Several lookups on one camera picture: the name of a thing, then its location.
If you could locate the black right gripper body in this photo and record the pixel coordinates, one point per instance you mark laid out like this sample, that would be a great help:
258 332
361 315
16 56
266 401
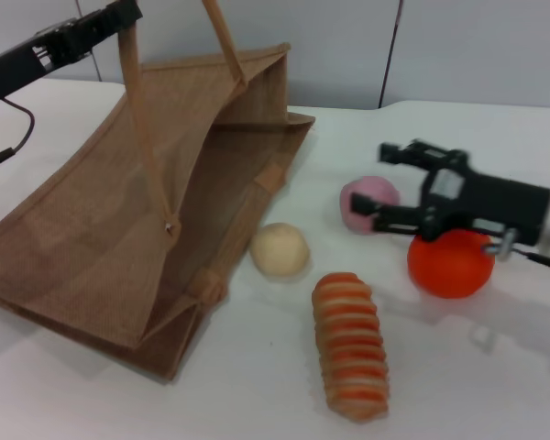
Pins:
495 201

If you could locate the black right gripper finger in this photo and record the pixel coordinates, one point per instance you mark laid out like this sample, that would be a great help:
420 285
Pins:
431 156
399 217

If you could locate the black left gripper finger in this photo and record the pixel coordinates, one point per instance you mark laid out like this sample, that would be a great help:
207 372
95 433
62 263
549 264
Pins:
71 50
114 16

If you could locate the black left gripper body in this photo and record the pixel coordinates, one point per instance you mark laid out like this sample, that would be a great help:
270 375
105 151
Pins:
9 75

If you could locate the beige egg yolk pastry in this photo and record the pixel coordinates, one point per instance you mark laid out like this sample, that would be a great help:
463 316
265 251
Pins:
279 252

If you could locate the brown woven handbag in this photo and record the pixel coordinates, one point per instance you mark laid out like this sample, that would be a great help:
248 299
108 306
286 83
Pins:
96 229

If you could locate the pink toy peach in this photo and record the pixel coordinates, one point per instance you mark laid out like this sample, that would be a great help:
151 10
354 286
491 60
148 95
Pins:
371 188

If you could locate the orange toy pear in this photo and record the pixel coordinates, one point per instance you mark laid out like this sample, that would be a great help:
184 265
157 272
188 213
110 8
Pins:
444 270

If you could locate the orange striped bread roll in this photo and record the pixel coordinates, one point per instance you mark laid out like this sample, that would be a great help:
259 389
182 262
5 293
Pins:
350 344

